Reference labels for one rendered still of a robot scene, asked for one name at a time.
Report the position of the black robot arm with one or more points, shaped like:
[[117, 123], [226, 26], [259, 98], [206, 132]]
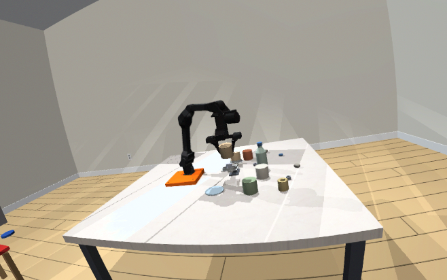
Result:
[[222, 114]]

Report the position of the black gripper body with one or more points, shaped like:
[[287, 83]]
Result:
[[236, 135]]

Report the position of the orange cylinder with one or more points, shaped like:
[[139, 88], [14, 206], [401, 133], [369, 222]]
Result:
[[247, 154]]

